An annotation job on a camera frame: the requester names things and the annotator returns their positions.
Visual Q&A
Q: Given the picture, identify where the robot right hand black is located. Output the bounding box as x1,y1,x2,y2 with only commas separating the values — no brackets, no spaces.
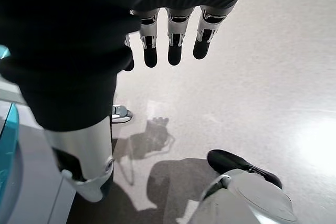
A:
0,0,257,204

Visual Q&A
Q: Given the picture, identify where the blue fronted cart drawer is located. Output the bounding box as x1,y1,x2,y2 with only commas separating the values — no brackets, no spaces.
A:
0,77,78,224

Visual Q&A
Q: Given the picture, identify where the cart caster wheel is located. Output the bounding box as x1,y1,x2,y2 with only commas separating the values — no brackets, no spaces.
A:
112,104,134,124

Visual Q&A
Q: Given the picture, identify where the robot right leg silver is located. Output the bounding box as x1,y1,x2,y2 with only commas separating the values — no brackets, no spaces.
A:
183,168,300,224

